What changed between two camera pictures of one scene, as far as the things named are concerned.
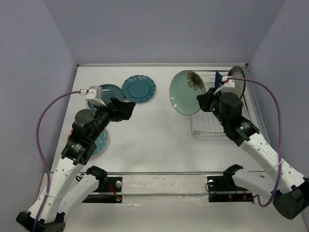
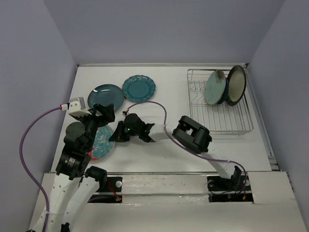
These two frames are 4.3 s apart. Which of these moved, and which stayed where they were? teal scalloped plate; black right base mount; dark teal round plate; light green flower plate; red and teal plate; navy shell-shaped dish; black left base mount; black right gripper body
Moved: black right gripper body; red and teal plate; navy shell-shaped dish; light green flower plate
Stayed: black right base mount; dark teal round plate; black left base mount; teal scalloped plate
